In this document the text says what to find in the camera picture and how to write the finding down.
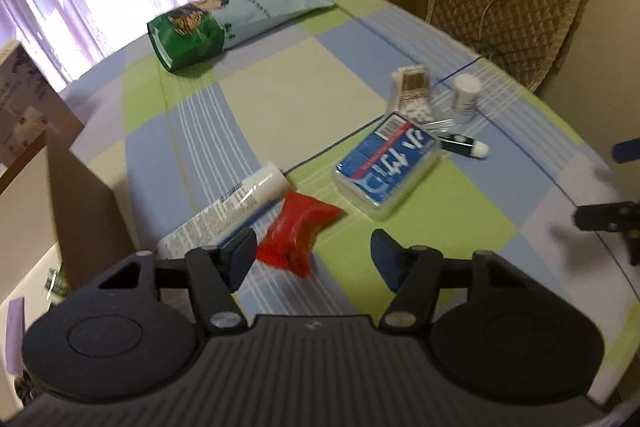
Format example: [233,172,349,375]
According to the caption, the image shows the dark green lip balm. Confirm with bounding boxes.
[439,133,490,160]

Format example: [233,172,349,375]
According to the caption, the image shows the checked cloth desktop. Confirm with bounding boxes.
[59,0,640,408]

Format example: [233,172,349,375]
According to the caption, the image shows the cotton swab bag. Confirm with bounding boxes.
[390,64,453,132]

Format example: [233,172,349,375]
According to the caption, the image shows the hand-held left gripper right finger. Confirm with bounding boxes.
[370,229,556,333]

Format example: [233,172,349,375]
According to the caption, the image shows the small white bottle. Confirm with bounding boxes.
[451,74,482,124]

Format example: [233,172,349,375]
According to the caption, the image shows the green snack bag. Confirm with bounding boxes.
[146,0,335,72]

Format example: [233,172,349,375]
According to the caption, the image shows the dark green card package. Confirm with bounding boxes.
[47,269,70,300]

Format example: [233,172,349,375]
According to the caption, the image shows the white printed tube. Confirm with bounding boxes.
[156,161,290,260]

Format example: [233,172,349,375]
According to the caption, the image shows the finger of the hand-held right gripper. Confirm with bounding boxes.
[572,201,640,234]
[613,140,640,164]

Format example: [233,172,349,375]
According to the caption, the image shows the brown storage box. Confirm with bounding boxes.
[0,127,140,408]

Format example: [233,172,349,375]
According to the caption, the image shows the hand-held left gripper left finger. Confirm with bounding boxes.
[70,228,258,334]

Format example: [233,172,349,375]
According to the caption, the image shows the red snack packet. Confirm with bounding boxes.
[256,191,346,279]

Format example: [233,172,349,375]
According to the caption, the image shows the purple cream tube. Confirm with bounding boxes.
[6,297,26,340]

